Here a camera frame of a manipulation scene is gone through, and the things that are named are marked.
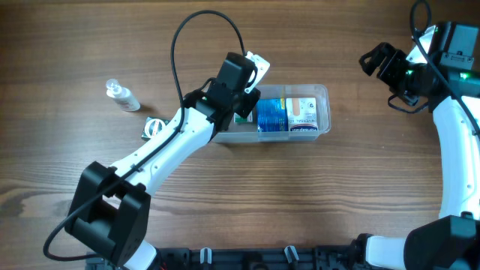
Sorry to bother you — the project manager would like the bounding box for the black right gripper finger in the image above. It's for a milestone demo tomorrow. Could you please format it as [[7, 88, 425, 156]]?
[[359, 50, 385, 76], [370, 42, 397, 60]]

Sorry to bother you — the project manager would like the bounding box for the blue box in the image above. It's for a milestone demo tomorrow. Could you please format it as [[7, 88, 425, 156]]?
[[256, 98, 288, 132]]

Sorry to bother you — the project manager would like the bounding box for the white plaster box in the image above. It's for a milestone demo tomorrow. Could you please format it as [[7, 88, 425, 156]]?
[[286, 97, 318, 132]]

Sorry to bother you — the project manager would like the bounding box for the green Zam-Buk box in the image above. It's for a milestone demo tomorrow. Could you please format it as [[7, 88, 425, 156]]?
[[141, 116, 170, 141]]

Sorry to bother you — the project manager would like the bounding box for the white calamol lotion bottle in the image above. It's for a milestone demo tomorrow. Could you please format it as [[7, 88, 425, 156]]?
[[106, 79, 141, 112]]

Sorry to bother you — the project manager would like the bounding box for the white green medicine box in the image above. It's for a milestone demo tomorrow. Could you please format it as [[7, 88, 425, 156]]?
[[233, 112, 253, 124]]

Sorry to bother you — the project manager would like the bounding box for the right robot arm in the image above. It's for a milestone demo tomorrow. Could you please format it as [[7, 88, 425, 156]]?
[[359, 22, 479, 269]]

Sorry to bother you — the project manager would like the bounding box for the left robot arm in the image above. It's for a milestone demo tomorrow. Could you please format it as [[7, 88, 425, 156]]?
[[64, 52, 270, 269]]

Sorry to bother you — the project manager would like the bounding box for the clear plastic container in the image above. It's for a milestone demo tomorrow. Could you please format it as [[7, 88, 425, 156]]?
[[213, 84, 331, 143]]

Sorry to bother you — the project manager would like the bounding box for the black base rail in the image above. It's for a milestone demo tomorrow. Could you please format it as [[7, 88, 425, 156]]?
[[85, 245, 365, 270]]

